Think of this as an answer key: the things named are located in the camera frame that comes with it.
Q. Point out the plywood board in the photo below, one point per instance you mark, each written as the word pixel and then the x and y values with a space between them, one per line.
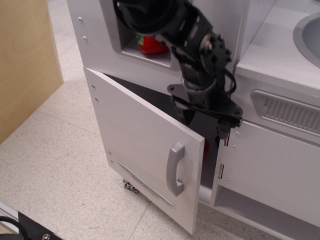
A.
pixel 29 66

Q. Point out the white fridge door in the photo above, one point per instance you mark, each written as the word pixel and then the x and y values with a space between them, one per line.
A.
pixel 139 135

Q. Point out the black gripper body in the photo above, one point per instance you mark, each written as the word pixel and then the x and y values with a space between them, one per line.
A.
pixel 210 102

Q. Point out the red toy strawberry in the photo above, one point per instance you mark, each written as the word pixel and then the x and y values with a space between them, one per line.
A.
pixel 149 45

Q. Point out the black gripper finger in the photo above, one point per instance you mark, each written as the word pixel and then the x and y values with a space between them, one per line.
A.
pixel 223 129
pixel 183 109

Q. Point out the upper brass hinge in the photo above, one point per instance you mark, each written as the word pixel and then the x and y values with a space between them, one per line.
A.
pixel 227 140

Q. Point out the aluminium frame rail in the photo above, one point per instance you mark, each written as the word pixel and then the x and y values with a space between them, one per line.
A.
pixel 7 211

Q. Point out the grey ice dispenser frame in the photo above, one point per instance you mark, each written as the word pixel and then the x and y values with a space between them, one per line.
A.
pixel 125 42

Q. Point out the grey vent panel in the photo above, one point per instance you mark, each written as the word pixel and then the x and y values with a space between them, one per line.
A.
pixel 286 111

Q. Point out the silver door handle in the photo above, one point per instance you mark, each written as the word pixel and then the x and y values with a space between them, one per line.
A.
pixel 176 153

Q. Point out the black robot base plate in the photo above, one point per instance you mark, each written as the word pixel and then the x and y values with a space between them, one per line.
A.
pixel 34 230

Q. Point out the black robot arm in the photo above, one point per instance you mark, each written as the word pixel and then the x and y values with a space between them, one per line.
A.
pixel 201 54

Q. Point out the white toy kitchen counter unit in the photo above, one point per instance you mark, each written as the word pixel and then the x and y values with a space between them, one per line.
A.
pixel 271 175

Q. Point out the lower brass hinge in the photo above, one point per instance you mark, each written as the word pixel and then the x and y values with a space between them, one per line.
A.
pixel 220 171

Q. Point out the brass hinge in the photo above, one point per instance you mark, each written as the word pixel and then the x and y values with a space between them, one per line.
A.
pixel 220 171
pixel 227 140

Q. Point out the silver emblem trim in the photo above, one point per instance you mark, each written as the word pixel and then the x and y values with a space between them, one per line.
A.
pixel 146 185

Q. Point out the aluminium extrusion profile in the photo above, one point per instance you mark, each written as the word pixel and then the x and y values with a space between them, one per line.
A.
pixel 127 185

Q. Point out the grey toy sink basin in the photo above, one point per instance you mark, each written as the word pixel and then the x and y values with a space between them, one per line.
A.
pixel 306 36

